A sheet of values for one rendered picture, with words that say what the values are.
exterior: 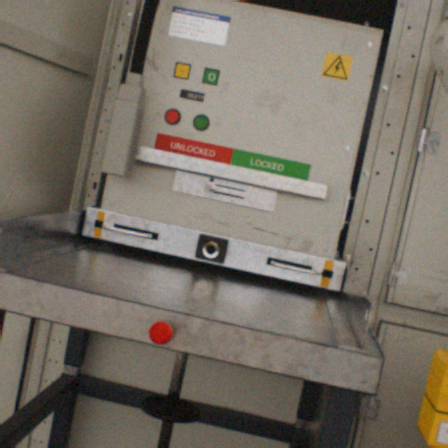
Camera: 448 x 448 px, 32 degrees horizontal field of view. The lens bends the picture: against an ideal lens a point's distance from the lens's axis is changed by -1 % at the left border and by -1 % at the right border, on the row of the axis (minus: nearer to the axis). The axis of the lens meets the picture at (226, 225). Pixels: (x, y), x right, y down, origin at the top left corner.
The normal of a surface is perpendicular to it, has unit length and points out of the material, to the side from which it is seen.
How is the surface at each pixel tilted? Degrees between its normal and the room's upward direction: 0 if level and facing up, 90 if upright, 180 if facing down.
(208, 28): 90
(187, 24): 90
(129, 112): 90
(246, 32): 90
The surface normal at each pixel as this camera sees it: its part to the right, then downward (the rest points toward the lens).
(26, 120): 0.92, 0.21
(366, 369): -0.08, 0.05
